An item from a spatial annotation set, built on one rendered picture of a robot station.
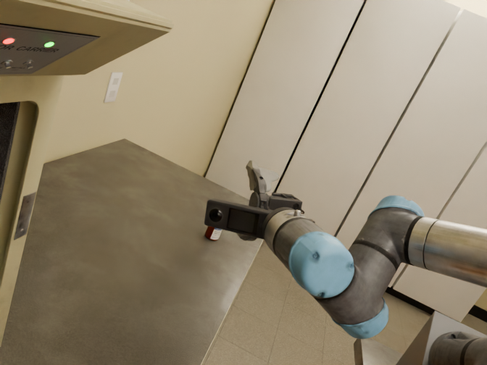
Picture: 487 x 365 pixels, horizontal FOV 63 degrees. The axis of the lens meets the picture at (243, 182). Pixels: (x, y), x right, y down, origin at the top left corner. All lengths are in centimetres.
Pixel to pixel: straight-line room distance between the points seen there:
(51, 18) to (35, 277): 67
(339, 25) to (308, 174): 116
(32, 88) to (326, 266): 40
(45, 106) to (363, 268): 47
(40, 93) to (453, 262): 56
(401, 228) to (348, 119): 265
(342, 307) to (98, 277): 56
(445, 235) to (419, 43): 272
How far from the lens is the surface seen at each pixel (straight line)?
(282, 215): 61
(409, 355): 108
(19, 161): 60
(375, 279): 61
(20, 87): 50
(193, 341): 88
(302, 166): 333
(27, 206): 61
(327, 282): 53
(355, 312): 60
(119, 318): 87
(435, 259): 61
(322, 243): 51
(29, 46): 37
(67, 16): 34
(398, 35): 325
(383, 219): 65
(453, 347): 99
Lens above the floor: 154
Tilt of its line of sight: 20 degrees down
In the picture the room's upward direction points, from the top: 24 degrees clockwise
